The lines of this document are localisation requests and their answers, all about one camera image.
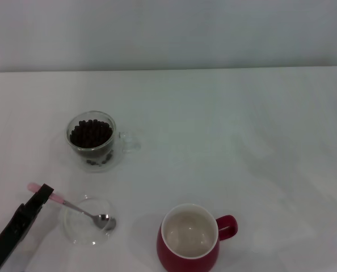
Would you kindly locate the pile of coffee beans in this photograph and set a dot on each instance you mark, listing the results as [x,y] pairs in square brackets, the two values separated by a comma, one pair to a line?
[90,134]

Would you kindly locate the small clear glass saucer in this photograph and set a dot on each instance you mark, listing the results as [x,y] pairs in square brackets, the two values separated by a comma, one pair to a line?
[80,232]

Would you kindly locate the red mug white inside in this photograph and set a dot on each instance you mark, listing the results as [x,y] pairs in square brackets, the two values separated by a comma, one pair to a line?
[168,255]

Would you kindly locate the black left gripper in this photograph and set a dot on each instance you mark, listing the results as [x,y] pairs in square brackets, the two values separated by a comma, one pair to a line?
[12,235]

